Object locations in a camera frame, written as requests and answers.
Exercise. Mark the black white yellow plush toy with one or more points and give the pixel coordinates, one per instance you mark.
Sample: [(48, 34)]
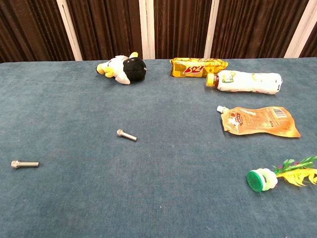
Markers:
[(133, 69)]

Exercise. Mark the white-labelled yellow-capped drink bottle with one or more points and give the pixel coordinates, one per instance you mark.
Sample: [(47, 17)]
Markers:
[(247, 83)]

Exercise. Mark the white frame post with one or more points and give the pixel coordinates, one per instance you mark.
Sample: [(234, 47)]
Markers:
[(299, 37), (146, 29), (211, 29), (69, 29)]

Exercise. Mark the yellow snack package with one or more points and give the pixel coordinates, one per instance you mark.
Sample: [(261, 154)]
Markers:
[(193, 69)]

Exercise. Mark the blue felt table cover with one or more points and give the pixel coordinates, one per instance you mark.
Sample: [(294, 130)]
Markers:
[(158, 186)]

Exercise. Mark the orange spout pouch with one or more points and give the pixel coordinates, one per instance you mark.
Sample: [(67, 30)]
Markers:
[(260, 121)]

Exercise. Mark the green-based feather shuttlecock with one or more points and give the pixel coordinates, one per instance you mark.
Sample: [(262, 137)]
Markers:
[(257, 179)]

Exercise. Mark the steel bolt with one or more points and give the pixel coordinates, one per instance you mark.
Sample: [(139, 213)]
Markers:
[(27, 163), (128, 136)]

